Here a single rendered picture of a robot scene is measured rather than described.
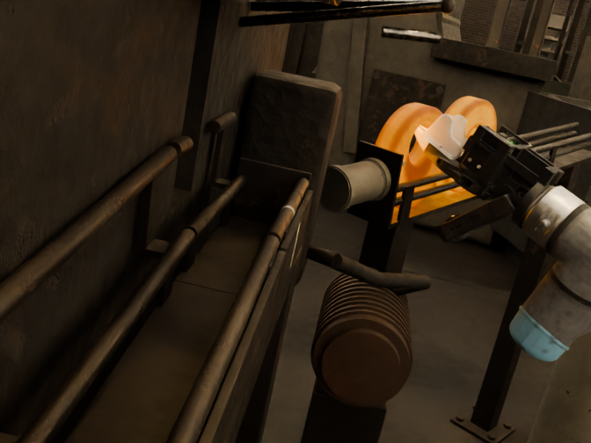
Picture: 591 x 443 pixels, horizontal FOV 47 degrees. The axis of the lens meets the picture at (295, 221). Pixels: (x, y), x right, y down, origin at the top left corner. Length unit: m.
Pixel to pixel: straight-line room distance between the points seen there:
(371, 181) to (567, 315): 0.29
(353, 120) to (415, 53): 0.42
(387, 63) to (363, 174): 2.38
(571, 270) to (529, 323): 0.09
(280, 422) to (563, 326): 0.84
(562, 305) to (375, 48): 2.49
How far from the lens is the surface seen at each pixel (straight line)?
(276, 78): 0.76
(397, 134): 0.94
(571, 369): 1.33
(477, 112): 1.11
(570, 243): 0.87
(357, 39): 3.26
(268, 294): 0.44
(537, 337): 0.92
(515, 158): 0.92
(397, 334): 0.86
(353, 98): 3.27
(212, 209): 0.56
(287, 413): 1.62
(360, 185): 0.88
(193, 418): 0.32
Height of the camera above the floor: 0.87
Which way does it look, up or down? 17 degrees down
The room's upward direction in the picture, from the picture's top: 12 degrees clockwise
